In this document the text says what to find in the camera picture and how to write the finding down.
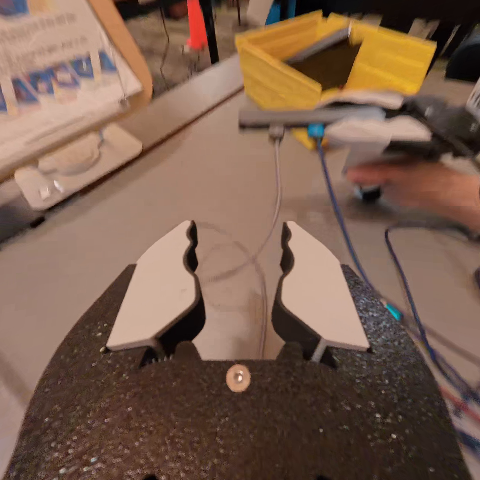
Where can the yellow plastic bin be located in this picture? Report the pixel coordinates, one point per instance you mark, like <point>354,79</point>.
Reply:
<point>270,75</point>

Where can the orange traffic cone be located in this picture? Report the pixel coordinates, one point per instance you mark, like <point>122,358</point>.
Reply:
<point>197,26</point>

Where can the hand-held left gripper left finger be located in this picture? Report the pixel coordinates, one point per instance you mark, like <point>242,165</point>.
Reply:
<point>157,300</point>

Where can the grey slim usb hub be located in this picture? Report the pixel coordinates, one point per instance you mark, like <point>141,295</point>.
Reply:
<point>281,116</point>

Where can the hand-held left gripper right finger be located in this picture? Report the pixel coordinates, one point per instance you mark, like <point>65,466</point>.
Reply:
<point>322,300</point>

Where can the person's right hand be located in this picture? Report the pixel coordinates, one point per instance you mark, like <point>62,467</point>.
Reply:
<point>431,187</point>

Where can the white card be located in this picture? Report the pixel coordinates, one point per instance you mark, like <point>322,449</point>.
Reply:
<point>112,150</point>

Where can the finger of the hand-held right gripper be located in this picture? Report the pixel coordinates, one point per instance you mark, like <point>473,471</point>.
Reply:
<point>367,99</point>
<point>375,133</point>

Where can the black bin divider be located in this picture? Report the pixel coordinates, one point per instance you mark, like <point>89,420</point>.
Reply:
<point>330,71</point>

